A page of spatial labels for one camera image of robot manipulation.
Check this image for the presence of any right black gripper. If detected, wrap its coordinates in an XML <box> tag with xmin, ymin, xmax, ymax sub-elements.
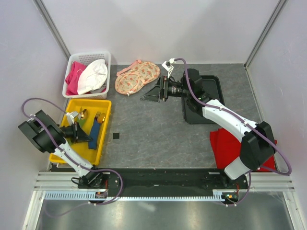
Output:
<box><xmin>140</xmin><ymin>76</ymin><xmax>191</xmax><ymax>103</ymax></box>

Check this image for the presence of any blue paper napkin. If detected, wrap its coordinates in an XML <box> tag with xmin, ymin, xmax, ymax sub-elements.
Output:
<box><xmin>88</xmin><ymin>119</ymin><xmax>101</xmax><ymax>150</ymax></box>

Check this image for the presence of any iridescent gold spoon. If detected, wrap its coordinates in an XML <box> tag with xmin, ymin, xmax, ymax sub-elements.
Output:
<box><xmin>97</xmin><ymin>113</ymin><xmax>106</xmax><ymax>124</ymax></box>

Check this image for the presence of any purple metal fork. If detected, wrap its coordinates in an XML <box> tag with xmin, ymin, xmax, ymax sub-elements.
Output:
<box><xmin>94</xmin><ymin>112</ymin><xmax>101</xmax><ymax>123</ymax></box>

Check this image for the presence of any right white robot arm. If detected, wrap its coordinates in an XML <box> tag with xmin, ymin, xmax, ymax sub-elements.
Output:
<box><xmin>140</xmin><ymin>69</ymin><xmax>276</xmax><ymax>189</ymax></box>

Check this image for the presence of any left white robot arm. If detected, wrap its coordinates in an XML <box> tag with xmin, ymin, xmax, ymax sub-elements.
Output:
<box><xmin>18</xmin><ymin>110</ymin><xmax>107</xmax><ymax>189</ymax></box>

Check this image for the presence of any patterned peach oven mitt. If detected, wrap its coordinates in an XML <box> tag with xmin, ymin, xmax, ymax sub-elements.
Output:
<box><xmin>115</xmin><ymin>59</ymin><xmax>161</xmax><ymax>96</ymax></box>

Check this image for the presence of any yellow plastic bin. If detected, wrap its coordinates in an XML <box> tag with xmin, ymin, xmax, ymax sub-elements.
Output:
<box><xmin>48</xmin><ymin>99</ymin><xmax>112</xmax><ymax>166</ymax></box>

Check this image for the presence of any small black square marker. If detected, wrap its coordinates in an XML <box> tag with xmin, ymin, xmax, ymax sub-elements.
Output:
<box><xmin>113</xmin><ymin>133</ymin><xmax>120</xmax><ymax>139</ymax></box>

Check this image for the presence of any pink cloth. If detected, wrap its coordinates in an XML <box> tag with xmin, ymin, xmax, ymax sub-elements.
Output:
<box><xmin>65</xmin><ymin>61</ymin><xmax>87</xmax><ymax>95</ymax></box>

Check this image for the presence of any black plastic tray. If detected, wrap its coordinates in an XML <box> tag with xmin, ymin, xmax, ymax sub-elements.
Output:
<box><xmin>181</xmin><ymin>75</ymin><xmax>225</xmax><ymax>125</ymax></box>

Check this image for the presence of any white cloth cap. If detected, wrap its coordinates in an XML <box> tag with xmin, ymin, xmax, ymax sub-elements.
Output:
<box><xmin>77</xmin><ymin>59</ymin><xmax>108</xmax><ymax>95</ymax></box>

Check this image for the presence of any white perforated basket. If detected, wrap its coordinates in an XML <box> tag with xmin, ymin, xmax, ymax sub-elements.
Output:
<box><xmin>62</xmin><ymin>51</ymin><xmax>111</xmax><ymax>100</ymax></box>

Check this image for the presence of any red folded cloth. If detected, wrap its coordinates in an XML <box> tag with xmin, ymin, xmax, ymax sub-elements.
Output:
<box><xmin>210</xmin><ymin>128</ymin><xmax>276</xmax><ymax>172</ymax></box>

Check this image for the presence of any green handled tool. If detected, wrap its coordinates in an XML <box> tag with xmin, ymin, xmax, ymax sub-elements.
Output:
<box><xmin>67</xmin><ymin>108</ymin><xmax>89</xmax><ymax>144</ymax></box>

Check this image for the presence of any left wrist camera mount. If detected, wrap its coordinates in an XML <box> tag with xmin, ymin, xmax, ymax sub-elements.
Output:
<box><xmin>65</xmin><ymin>111</ymin><xmax>79</xmax><ymax>125</ymax></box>

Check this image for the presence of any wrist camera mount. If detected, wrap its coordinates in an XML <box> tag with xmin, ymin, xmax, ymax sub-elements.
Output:
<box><xmin>65</xmin><ymin>111</ymin><xmax>79</xmax><ymax>125</ymax></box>
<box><xmin>162</xmin><ymin>58</ymin><xmax>176</xmax><ymax>79</ymax></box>

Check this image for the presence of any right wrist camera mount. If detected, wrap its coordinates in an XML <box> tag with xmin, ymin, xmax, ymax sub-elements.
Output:
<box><xmin>162</xmin><ymin>58</ymin><xmax>176</xmax><ymax>79</ymax></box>

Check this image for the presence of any white toothed cable duct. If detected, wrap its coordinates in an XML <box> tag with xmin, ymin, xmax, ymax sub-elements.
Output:
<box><xmin>45</xmin><ymin>191</ymin><xmax>226</xmax><ymax>202</ymax></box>

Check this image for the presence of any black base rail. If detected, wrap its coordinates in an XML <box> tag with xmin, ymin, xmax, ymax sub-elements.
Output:
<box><xmin>71</xmin><ymin>168</ymin><xmax>248</xmax><ymax>196</ymax></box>

